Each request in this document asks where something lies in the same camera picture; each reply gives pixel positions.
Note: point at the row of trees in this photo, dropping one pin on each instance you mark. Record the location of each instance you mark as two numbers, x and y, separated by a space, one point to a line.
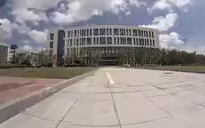
33 59
176 57

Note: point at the grey stone kerb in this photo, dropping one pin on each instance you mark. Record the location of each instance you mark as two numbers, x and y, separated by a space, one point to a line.
26 100

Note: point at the grass field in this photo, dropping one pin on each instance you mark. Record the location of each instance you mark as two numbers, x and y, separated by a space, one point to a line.
43 72

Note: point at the pale slab paved plaza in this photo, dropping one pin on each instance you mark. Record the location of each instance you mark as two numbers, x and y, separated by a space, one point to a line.
130 103

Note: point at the curved white building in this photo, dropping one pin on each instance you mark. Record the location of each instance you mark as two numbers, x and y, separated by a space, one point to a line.
103 40

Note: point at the grass strip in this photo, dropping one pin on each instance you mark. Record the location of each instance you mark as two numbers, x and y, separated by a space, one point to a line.
190 68

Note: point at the reddish brick path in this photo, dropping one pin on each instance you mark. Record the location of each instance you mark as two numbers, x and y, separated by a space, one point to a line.
13 88

